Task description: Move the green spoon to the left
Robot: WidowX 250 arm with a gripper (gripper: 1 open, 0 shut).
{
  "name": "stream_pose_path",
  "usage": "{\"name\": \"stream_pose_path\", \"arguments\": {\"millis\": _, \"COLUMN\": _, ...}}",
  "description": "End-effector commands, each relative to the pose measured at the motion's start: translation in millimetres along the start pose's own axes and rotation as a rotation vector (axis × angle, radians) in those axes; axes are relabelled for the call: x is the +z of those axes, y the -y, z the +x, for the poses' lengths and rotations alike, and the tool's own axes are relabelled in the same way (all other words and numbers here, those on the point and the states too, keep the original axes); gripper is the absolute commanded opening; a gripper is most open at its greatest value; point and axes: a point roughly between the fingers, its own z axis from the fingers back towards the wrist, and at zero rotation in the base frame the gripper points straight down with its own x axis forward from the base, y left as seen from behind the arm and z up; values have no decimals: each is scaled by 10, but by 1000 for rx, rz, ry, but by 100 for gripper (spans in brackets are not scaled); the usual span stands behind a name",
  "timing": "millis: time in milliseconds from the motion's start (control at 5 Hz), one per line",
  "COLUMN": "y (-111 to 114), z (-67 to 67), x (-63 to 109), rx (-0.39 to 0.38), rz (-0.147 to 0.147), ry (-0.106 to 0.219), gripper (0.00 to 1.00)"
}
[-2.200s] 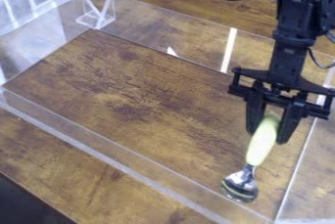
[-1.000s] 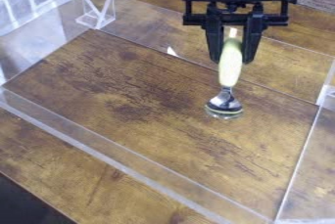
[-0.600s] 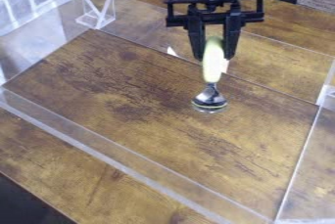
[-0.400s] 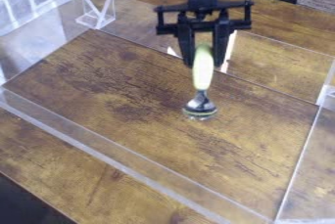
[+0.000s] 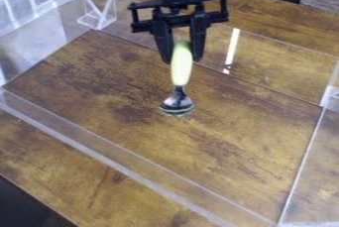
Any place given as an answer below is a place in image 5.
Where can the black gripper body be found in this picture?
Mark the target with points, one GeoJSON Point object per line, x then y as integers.
{"type": "Point", "coordinates": [176, 13]}

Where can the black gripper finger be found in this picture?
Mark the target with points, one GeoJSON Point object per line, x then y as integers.
{"type": "Point", "coordinates": [161, 32]}
{"type": "Point", "coordinates": [197, 33]}

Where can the green handled metal spoon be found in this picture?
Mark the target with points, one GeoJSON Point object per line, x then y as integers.
{"type": "Point", "coordinates": [179, 103]}

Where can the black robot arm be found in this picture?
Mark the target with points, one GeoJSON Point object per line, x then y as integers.
{"type": "Point", "coordinates": [159, 16]}

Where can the clear acrylic corner bracket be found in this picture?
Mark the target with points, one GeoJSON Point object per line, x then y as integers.
{"type": "Point", "coordinates": [97, 18]}

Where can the clear acrylic enclosure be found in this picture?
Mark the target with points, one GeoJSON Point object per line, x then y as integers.
{"type": "Point", "coordinates": [129, 142]}

